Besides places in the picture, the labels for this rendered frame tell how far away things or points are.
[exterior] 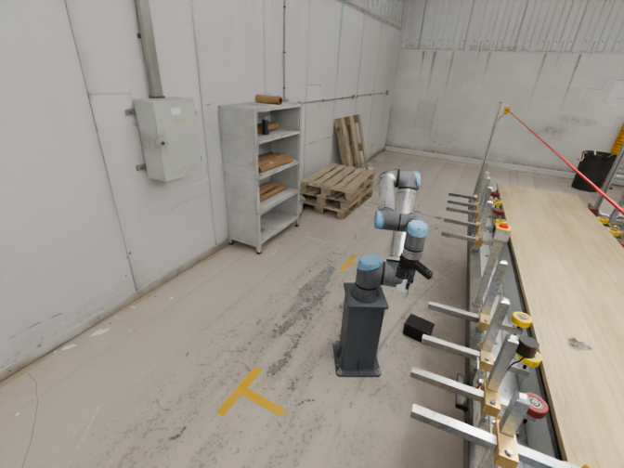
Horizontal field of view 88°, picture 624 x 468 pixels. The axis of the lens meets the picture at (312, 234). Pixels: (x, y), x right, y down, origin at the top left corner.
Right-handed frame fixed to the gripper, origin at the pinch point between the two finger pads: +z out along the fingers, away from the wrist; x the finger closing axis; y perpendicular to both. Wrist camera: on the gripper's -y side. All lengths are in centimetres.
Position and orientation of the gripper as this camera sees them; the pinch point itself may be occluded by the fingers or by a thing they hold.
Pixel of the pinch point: (408, 292)
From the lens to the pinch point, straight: 171.8
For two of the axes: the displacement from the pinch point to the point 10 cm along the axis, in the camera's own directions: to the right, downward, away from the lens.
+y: -8.8, -2.5, 4.1
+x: -4.7, 3.8, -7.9
